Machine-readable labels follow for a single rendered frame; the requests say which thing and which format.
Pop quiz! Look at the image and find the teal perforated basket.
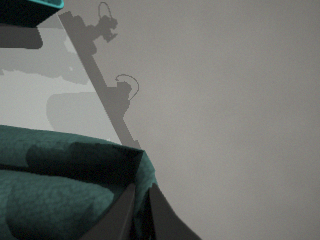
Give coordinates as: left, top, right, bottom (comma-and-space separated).
0, 0, 64, 28

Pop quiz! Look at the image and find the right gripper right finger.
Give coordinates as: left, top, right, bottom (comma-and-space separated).
149, 183, 202, 240

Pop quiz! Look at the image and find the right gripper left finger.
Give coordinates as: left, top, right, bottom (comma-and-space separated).
77, 183, 136, 240

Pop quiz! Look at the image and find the dark green towel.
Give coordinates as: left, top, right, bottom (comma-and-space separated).
0, 125, 159, 240

